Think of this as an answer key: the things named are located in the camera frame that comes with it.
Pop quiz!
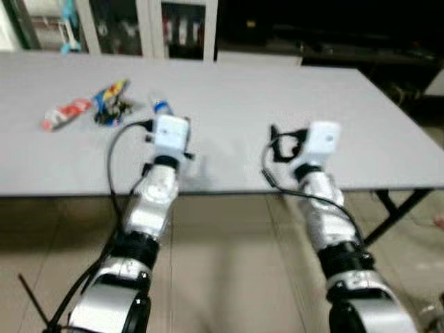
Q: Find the red white snack wrapper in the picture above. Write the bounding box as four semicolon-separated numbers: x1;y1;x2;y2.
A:
40;97;93;133

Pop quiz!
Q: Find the clear blue-label plastic bottle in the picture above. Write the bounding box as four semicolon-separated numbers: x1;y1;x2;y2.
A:
149;94;174;117

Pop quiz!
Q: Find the silver metal object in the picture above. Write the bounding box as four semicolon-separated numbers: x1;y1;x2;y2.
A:
415;304;444;333

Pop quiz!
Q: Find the crumpled black wrapper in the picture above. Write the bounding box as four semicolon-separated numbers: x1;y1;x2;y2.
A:
94;99;134;127

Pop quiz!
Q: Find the blue yellow snack wrapper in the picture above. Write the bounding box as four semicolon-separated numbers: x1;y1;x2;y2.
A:
92;78;131;105

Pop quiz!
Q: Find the blue hanging cloth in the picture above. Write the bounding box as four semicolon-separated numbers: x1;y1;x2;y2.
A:
59;0;83;55

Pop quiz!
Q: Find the black table leg frame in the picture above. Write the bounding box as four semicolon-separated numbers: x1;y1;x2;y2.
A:
361;187;432;245

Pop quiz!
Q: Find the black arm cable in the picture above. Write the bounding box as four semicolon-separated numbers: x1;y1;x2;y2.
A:
43;119;155;332
262;135;365;244

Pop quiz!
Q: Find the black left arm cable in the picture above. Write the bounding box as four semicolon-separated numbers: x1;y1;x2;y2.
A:
43;119;155;332

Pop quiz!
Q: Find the white flat panel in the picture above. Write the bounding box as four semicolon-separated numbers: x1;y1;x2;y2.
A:
219;52;304;67

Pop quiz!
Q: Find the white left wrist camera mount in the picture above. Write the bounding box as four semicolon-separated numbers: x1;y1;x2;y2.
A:
151;115;191;155

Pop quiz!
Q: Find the white glass door cabinet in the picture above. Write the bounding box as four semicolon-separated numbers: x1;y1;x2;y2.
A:
0;0;219;62

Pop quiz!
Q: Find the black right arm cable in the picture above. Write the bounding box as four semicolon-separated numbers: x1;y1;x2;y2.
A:
262;135;365;244

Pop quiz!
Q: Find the thin black rod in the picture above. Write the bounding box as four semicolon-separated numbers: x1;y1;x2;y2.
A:
17;273;53;330

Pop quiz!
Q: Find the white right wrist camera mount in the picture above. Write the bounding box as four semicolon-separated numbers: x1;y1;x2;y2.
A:
303;121;342;167

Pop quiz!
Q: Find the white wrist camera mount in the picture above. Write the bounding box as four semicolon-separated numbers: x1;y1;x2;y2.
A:
151;115;191;155
303;121;342;167

